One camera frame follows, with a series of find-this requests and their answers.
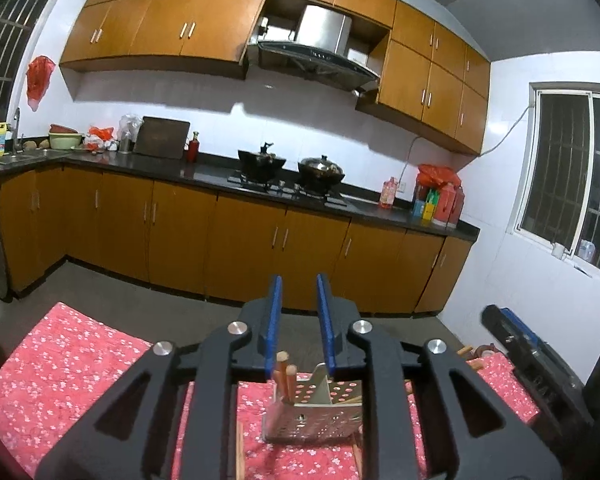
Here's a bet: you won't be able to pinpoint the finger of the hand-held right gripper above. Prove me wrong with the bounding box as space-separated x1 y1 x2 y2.
499 307 543 348
481 304 523 361

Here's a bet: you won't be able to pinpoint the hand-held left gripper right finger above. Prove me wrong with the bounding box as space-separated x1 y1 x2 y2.
315 274 564 480

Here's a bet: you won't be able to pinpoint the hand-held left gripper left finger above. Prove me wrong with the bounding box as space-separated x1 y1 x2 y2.
35 275 284 480

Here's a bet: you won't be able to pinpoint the beige perforated utensil holder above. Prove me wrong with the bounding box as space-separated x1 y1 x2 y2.
262 362 366 444

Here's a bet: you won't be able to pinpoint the wooden base cabinets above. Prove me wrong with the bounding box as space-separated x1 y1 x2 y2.
0 152 481 317

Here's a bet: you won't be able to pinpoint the black gas stove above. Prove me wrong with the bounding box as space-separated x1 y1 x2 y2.
227 172 354 207

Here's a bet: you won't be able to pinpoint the pink bottle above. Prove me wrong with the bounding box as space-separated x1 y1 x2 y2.
379 176 399 209

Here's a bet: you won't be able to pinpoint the barred window with cup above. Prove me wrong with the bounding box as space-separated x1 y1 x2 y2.
506 82 600 282

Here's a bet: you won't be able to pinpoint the red bag over jugs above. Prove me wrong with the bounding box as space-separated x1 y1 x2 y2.
417 163 462 189

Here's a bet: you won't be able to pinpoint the black wok with lid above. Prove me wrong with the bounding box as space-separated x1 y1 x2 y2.
297 154 346 189

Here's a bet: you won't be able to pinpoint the red floral tablecloth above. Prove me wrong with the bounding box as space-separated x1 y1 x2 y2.
0 302 542 480

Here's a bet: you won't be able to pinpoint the dark cutting board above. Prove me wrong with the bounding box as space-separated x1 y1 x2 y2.
132 116 191 160

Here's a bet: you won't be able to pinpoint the clear plastic bag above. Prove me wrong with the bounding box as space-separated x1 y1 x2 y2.
117 113 144 154

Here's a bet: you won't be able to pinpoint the red and white plastic bag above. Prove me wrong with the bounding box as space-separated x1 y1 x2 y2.
87 125 119 152

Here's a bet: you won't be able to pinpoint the green basin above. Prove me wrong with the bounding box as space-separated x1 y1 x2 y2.
48 123 85 151

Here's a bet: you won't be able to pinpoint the steel range hood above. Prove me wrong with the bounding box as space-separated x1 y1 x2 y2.
246 4 382 94

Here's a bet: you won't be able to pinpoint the metal faucet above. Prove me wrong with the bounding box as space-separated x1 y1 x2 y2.
10 107 25 154

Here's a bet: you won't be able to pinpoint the red hanging plastic bag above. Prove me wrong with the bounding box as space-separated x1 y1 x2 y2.
25 55 56 111

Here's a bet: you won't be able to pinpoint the barred window beside sink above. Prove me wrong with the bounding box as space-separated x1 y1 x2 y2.
0 0 71 127

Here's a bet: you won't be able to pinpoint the black wok with handle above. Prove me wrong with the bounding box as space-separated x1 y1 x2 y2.
237 142 287 184

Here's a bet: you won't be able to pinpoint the white wall cable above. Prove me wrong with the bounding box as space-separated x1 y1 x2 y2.
397 104 537 187

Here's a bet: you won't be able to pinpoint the wooden wall cabinets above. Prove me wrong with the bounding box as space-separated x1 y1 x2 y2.
59 0 492 157

